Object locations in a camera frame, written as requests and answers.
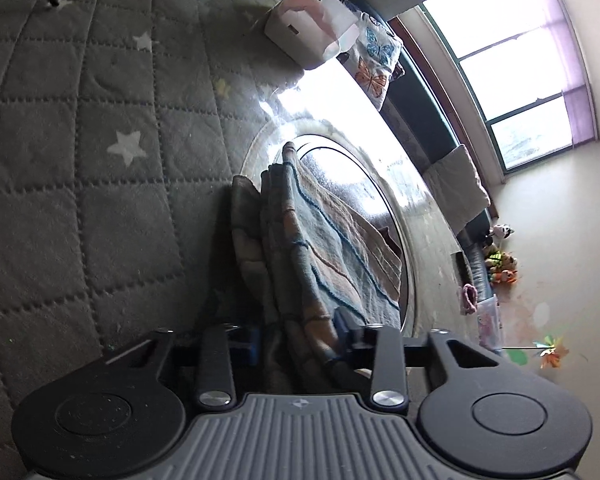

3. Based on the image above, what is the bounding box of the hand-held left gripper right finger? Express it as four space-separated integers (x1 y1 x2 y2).
335 307 503 411

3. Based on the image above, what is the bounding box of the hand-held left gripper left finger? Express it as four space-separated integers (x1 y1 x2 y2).
102 324 262 411

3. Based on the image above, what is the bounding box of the striped blue brown cloth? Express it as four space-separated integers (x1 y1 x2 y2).
230 141 406 396

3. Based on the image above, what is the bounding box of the pink knitted item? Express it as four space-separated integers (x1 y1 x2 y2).
460 283 479 316

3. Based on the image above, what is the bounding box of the clear plastic container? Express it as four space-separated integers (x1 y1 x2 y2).
475 296 504 351

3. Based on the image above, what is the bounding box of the yellow green plush toy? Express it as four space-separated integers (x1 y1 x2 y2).
482 242 518 271

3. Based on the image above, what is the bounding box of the beige cushion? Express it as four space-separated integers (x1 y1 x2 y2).
422 144 492 234

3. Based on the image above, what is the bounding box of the colourful pinwheel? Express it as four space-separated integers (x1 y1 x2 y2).
502 334 572 372

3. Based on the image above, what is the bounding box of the dark sofa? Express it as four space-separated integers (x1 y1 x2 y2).
325 0 497 303

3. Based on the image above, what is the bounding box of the grey quilted star mat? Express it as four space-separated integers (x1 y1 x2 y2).
0 0 308 461

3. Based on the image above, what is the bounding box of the butterfly print pillow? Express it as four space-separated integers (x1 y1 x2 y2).
337 10 406 111

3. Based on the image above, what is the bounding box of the white tissue box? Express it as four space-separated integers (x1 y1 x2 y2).
264 0 362 66

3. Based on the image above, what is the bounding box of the window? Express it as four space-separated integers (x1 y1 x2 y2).
421 0 600 176

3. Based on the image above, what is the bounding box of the purple curtain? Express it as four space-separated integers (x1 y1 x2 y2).
542 0 600 147

